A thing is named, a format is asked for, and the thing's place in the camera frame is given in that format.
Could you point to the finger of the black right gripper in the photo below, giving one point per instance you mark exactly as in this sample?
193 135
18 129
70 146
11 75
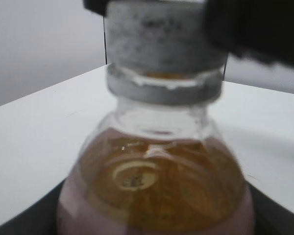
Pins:
96 6
262 30

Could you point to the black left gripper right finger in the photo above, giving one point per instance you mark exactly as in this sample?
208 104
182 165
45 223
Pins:
271 218

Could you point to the pink oolong tea bottle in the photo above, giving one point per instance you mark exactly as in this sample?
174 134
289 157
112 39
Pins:
157 164

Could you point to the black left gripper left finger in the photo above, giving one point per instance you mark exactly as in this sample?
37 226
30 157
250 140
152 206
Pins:
38 219

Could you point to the grey bottle cap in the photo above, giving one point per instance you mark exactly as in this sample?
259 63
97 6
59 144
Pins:
160 36

